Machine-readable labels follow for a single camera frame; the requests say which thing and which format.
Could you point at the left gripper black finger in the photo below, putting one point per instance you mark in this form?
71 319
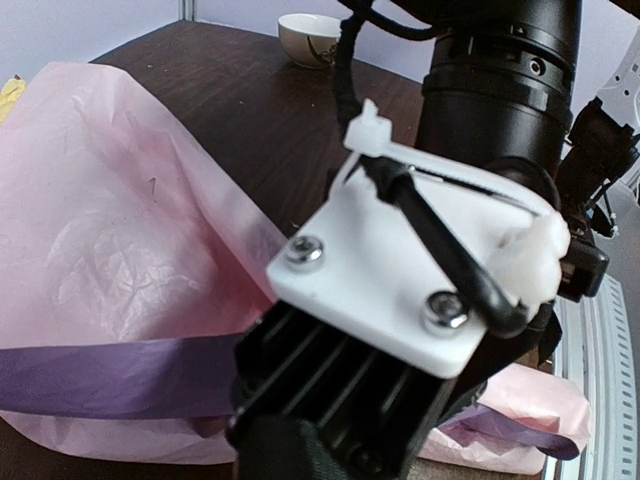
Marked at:
284 448

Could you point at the purple wrapping paper sheet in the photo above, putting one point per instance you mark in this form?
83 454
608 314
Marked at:
132 265

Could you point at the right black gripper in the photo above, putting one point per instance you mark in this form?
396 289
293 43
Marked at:
582 270

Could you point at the aluminium front rail frame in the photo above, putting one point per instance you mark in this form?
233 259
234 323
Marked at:
596 354

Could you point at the small white floral cup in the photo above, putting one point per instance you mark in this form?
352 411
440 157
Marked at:
309 40

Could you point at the bright yellow fake flower stem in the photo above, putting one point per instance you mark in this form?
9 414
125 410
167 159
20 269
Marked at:
10 94

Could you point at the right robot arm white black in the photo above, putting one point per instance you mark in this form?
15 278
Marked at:
496 99

